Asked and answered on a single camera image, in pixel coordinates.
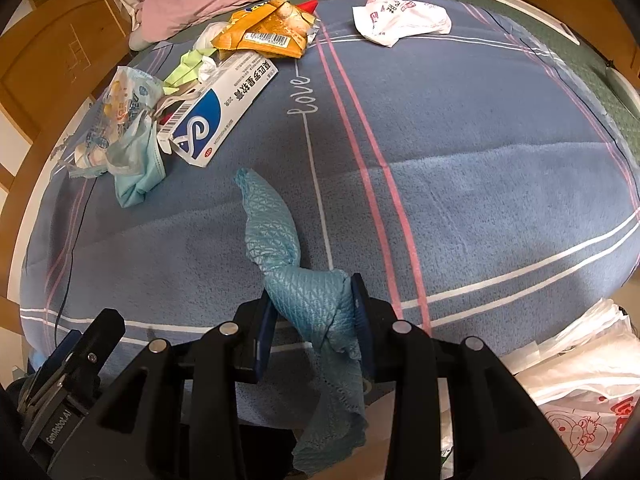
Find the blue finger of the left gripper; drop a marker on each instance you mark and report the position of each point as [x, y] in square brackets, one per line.
[56, 359]

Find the blue striped blanket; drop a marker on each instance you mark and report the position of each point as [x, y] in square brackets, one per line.
[473, 181]

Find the clear printed plastic bag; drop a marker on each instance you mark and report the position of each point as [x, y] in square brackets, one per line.
[130, 91]

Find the white oval device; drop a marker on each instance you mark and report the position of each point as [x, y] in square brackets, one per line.
[624, 90]

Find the yellow chip bag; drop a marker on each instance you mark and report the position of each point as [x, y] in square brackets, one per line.
[275, 29]

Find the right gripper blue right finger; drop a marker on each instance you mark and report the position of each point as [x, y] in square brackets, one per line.
[362, 323]

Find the white flat board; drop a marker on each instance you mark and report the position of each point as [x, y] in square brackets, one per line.
[543, 17]

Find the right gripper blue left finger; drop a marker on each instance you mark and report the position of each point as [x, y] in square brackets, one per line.
[265, 321]

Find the white pink wrapper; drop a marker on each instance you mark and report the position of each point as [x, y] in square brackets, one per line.
[384, 22]

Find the green crumpled paper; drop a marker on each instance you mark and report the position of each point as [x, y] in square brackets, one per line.
[187, 70]

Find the white plastic bag red print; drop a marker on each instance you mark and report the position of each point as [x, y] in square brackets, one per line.
[585, 379]

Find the white blue medicine box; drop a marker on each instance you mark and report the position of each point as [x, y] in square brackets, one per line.
[194, 121]

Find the red wrapper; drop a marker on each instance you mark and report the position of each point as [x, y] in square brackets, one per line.
[308, 6]

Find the light blue cloth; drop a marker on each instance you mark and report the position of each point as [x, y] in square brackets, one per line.
[320, 305]

